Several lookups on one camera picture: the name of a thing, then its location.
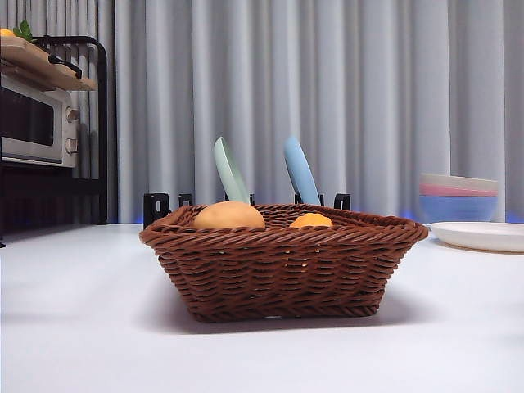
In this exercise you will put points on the tan potato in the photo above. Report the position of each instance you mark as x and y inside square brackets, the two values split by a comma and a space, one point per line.
[229, 217]

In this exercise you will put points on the orange corn cob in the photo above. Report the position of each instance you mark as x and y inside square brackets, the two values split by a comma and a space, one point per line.
[311, 221]

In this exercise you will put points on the brown wicker basket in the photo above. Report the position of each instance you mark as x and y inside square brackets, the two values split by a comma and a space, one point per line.
[282, 274]

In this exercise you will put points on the pale green plate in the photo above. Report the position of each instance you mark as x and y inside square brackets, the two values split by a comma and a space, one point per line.
[229, 172]

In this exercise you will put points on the light blue plate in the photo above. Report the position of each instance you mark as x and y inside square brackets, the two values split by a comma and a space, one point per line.
[301, 172]

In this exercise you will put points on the black dish rack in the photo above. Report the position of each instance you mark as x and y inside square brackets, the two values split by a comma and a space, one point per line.
[155, 204]

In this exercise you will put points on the grey pleated curtain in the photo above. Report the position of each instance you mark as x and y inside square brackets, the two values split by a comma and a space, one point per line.
[368, 82]

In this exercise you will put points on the black metal shelf rack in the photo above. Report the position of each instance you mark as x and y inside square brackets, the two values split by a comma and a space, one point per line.
[102, 135]

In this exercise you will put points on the pink bowl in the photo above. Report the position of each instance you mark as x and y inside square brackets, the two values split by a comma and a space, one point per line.
[454, 190]

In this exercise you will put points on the blue bowl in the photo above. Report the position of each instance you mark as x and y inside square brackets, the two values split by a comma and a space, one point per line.
[458, 209]

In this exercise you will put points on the beige bowl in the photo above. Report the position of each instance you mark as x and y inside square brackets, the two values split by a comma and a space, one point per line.
[458, 180]

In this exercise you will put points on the white plate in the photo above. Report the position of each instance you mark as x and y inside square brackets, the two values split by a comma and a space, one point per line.
[479, 236]

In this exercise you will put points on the silver toaster oven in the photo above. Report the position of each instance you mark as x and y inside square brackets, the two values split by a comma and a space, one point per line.
[28, 118]

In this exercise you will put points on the green leaves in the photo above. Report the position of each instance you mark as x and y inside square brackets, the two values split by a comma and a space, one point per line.
[23, 30]

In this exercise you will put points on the orange fruit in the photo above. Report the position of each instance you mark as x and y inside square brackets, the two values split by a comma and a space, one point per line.
[5, 32]

